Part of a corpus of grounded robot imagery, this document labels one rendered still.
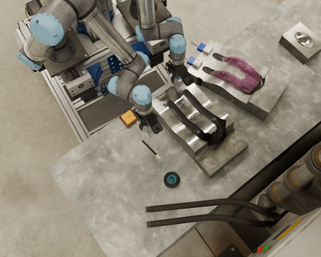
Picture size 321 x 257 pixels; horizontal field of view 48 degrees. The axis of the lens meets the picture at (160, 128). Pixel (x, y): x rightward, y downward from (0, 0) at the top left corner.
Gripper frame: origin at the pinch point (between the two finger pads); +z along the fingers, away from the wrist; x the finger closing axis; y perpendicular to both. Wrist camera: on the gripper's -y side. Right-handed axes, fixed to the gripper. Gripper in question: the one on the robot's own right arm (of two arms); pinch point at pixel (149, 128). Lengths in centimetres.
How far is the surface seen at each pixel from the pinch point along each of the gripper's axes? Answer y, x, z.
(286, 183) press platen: -61, -20, -33
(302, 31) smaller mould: -5, -107, 8
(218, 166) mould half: -35.1, -16.3, 8.7
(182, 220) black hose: -44.0, 14.5, 8.8
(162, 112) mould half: 4.7, -12.0, 6.2
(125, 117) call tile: 16.9, 4.0, 11.3
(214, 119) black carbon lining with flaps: -15.5, -29.5, 3.0
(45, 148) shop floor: 71, 54, 95
